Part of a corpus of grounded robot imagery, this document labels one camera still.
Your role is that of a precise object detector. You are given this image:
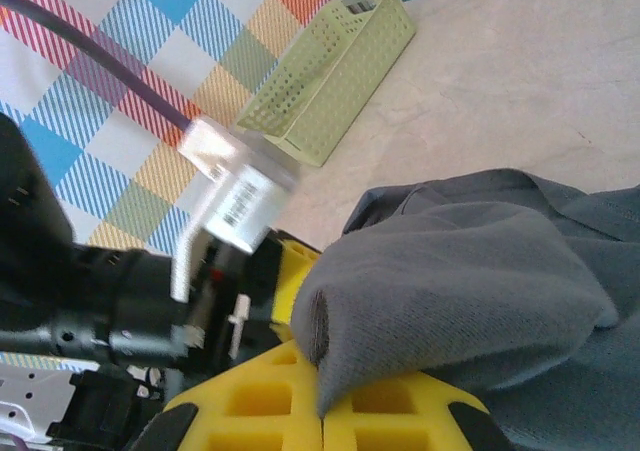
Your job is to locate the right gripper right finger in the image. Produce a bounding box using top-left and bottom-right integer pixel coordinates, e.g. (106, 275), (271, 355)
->
(322, 372), (517, 451)

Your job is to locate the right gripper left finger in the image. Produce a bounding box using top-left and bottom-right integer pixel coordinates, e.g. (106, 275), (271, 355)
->
(130, 340), (326, 451)

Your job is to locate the grey t-shirt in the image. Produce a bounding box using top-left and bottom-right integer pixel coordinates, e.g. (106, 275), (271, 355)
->
(292, 168), (640, 451)

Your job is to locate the light green perforated basket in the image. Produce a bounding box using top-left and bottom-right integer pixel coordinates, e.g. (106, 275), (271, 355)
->
(234, 0), (418, 168)

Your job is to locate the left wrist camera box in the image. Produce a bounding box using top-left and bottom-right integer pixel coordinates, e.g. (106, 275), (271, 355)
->
(172, 155), (302, 303)

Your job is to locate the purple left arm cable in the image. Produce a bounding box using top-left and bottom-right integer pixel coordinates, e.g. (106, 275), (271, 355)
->
(0, 0), (242, 451)

